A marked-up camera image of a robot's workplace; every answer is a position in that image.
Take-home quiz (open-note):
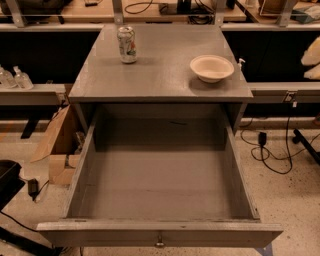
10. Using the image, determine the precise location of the wooden workbench background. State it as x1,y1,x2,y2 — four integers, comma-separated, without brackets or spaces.
0,0,320,32

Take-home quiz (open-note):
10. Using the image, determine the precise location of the brown cardboard box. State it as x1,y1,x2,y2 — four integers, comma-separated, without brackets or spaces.
30,105,82,185

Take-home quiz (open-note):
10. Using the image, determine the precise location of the clear sanitizer bottle right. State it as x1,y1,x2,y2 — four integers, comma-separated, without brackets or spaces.
13,66,33,90

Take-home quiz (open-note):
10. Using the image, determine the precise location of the black power adapter left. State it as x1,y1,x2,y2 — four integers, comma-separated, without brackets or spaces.
28,179,38,197

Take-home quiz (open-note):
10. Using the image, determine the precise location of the black coiled cable left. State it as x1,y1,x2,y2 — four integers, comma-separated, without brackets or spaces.
0,210,84,256

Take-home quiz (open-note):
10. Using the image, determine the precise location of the black cable right floor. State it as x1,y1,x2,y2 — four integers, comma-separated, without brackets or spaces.
239,106,320,175

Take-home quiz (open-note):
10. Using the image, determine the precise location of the black power adapter right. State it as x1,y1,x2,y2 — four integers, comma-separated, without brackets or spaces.
258,132,267,147

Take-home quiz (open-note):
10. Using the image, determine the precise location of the white paper bowl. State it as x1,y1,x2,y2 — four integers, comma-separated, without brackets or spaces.
190,55,235,83

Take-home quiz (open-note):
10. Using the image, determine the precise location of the black cart leg right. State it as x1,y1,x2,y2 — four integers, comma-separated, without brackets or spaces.
292,129,320,165

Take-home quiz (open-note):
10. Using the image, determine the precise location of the white green soda can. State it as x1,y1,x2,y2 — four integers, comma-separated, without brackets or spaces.
117,26,137,64

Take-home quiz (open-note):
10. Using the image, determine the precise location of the grey wooden drawer cabinet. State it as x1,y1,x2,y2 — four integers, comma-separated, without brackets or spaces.
67,23,254,148

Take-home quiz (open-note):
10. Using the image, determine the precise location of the clear sanitizer bottle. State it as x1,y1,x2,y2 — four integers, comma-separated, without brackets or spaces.
13,66,33,90
0,66,16,88

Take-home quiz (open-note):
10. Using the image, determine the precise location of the grey top drawer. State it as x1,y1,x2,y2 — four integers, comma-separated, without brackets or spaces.
37,112,283,248

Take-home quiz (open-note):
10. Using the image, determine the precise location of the black bin left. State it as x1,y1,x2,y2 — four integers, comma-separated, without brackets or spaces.
0,160,25,210

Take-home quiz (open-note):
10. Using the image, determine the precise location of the small white pump bottle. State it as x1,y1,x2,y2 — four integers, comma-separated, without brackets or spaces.
237,58,246,70

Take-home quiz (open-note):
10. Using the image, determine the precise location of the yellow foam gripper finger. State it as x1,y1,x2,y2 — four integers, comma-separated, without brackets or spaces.
304,64,320,80
301,36,320,66

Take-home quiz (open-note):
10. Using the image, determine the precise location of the clear sanitizer bottle left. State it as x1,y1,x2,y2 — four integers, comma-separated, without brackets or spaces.
0,66,16,88

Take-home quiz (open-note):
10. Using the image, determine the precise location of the black power adapter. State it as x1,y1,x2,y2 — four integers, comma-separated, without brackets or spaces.
258,132,267,147
28,179,38,197

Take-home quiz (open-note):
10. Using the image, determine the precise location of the black stand base left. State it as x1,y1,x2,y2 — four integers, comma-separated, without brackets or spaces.
0,227,63,256

